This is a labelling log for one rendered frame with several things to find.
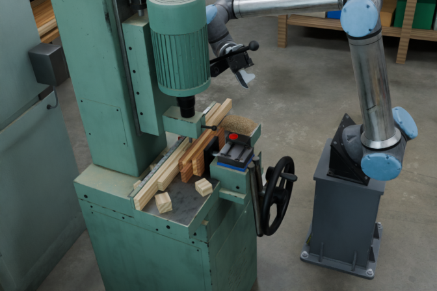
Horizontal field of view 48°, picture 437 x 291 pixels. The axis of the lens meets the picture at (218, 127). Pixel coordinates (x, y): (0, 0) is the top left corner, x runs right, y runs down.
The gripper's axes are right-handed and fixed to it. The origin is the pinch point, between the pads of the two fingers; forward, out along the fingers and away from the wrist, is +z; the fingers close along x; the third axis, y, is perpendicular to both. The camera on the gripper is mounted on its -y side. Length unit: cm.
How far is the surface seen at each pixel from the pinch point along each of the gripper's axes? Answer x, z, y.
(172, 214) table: 27, 22, -40
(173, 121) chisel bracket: 7.6, -2.4, -27.3
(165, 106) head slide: 2.7, -6.5, -27.8
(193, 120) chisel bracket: 9.1, 1.2, -21.0
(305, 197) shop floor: 114, -81, 16
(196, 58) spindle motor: -12.7, 11.3, -11.7
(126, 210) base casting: 32, -4, -58
